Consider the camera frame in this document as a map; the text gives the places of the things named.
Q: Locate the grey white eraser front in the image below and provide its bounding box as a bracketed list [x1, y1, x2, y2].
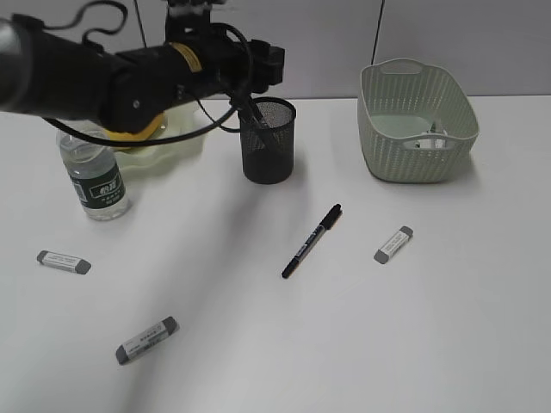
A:
[115, 317, 178, 366]

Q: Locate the pale green wavy glass plate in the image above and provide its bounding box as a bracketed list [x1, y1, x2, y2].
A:
[115, 102, 202, 170]

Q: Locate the pale green woven plastic basket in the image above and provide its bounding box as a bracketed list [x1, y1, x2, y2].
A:
[357, 59, 480, 183]

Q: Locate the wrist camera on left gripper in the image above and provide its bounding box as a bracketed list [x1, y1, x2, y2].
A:
[164, 0, 226, 42]

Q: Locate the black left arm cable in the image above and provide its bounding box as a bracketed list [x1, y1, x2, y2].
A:
[40, 0, 259, 150]

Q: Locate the black marker pen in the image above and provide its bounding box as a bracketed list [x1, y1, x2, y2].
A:
[282, 204, 342, 279]
[230, 96, 280, 151]

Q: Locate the black mesh pen holder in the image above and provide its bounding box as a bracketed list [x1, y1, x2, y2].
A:
[238, 96, 297, 185]

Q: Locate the grey white eraser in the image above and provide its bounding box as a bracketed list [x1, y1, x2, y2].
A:
[374, 225, 413, 265]
[115, 317, 178, 366]
[36, 250, 91, 274]

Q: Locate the yellow mango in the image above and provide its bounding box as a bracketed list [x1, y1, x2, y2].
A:
[104, 113, 166, 142]

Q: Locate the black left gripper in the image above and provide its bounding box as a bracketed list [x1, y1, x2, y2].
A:
[165, 21, 286, 103]

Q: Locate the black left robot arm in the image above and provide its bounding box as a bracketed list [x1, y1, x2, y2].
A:
[1, 15, 285, 133]

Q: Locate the clear plastic water bottle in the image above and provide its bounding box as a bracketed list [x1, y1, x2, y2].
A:
[57, 131, 130, 221]

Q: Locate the white waste paper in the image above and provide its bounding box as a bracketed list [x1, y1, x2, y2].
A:
[413, 120, 448, 150]

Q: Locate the black wall cable right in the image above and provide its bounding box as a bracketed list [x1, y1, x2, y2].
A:
[369, 0, 386, 66]

